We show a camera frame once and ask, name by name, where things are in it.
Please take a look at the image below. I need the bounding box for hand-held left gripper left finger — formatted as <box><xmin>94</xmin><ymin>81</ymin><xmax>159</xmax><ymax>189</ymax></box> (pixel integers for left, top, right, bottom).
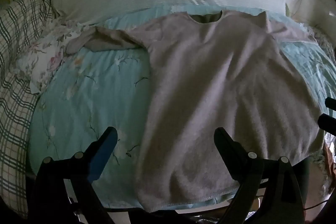
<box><xmin>35</xmin><ymin>126</ymin><xmax>118</xmax><ymax>224</ymax></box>

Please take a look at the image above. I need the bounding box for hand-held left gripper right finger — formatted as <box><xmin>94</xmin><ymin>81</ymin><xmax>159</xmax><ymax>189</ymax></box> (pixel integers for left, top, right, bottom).
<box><xmin>214</xmin><ymin>127</ymin><xmax>306</xmax><ymax>224</ymax></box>

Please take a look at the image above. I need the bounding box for pink shirt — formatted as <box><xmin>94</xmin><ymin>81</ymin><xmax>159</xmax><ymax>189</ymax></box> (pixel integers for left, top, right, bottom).
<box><xmin>66</xmin><ymin>10</ymin><xmax>324</xmax><ymax>213</ymax></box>

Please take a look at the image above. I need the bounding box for light blue floral quilt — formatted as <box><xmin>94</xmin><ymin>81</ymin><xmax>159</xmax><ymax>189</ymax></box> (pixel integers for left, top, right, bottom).
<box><xmin>28</xmin><ymin>5</ymin><xmax>336</xmax><ymax>210</ymax></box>

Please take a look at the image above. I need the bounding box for green plaid blanket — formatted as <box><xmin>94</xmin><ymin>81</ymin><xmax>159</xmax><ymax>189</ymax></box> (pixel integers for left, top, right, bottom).
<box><xmin>0</xmin><ymin>0</ymin><xmax>57</xmax><ymax>218</ymax></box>

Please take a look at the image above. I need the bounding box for white floral pillow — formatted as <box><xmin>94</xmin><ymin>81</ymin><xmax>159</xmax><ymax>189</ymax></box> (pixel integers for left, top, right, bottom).
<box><xmin>17</xmin><ymin>21</ymin><xmax>92</xmax><ymax>94</ymax></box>

